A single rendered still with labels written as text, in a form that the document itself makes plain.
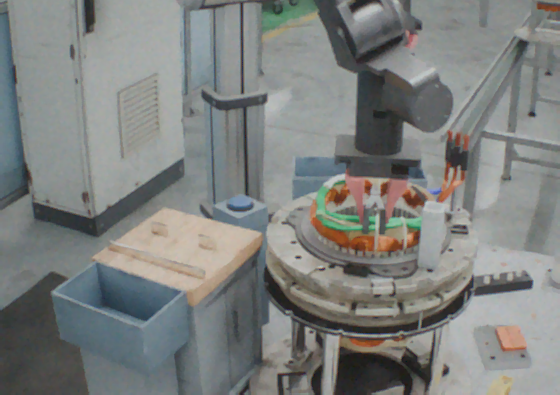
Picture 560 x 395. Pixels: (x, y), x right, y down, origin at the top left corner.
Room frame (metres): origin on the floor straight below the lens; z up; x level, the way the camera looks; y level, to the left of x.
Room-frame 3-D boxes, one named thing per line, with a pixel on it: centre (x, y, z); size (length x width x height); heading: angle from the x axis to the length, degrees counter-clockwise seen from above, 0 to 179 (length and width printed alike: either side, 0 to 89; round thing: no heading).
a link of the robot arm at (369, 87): (0.82, -0.11, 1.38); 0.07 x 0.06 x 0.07; 28
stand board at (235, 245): (1.00, 0.16, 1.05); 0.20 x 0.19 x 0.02; 153
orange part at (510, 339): (1.10, -0.43, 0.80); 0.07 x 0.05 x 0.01; 0
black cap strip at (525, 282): (1.32, -0.46, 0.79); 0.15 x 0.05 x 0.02; 98
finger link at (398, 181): (0.83, -0.11, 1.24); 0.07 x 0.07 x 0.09; 83
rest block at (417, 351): (1.03, -0.24, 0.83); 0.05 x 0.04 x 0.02; 31
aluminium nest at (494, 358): (1.09, -0.41, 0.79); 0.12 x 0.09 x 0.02; 0
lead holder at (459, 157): (1.02, -0.26, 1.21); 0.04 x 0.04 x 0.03; 67
